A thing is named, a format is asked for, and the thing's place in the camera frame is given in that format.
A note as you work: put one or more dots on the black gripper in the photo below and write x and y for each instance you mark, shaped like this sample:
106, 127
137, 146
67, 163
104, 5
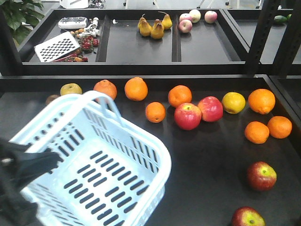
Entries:
19, 168

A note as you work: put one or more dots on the light blue plastic basket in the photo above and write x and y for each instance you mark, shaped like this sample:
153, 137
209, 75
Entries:
111, 172

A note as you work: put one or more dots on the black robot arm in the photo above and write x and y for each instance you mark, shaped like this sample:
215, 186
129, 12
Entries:
15, 207

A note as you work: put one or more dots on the brown mushroom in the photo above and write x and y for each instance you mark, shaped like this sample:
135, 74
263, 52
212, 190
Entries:
51, 98

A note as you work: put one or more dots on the white perforated grater tray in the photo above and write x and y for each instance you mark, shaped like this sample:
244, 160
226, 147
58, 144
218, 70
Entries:
56, 47

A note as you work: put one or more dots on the bumpy top orange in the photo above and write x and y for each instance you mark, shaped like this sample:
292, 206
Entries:
106, 87

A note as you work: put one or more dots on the large round orange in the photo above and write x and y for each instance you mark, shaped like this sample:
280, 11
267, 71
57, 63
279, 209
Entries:
136, 89

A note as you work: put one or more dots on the small orange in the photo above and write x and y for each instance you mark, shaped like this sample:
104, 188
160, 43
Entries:
155, 112
279, 127
256, 132

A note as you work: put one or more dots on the green potted plant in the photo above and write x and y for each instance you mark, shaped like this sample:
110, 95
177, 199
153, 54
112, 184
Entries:
21, 16

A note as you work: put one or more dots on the white electronic scale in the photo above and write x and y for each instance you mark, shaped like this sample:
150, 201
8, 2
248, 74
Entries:
72, 23

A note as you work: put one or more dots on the orange behind red apple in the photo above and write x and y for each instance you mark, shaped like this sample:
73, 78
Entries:
178, 95

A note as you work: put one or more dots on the red apple left of pair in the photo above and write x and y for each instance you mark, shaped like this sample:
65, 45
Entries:
187, 116

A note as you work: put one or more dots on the red apple of pair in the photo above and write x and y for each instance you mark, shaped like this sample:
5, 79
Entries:
211, 108
187, 116

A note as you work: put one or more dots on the brown yellow pear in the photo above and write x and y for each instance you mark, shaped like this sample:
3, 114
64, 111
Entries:
145, 29

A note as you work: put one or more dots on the red apple right of pair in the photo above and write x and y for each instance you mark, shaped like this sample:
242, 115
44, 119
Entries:
211, 108

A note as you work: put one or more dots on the black wooden produce display stand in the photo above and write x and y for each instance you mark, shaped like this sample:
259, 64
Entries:
208, 180

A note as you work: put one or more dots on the pink apple on shelf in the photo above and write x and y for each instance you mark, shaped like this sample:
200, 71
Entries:
185, 26

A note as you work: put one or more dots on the yellow round fruit right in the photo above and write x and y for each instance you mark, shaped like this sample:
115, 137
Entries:
233, 102

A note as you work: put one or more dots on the dark red apple bottom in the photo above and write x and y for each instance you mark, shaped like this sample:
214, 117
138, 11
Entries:
247, 216

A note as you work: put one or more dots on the small orange lower left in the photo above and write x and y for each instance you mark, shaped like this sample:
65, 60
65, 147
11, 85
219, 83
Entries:
256, 132

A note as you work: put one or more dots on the red yellow apple front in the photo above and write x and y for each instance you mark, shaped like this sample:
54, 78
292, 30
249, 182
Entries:
261, 176

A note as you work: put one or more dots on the large orange far right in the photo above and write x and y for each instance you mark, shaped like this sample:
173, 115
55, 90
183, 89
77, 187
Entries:
262, 101

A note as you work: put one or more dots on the small orange lower right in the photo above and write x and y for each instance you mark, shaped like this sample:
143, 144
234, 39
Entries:
279, 127

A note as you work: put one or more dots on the black perforated steel post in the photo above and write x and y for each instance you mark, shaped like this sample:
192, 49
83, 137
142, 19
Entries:
265, 21
289, 44

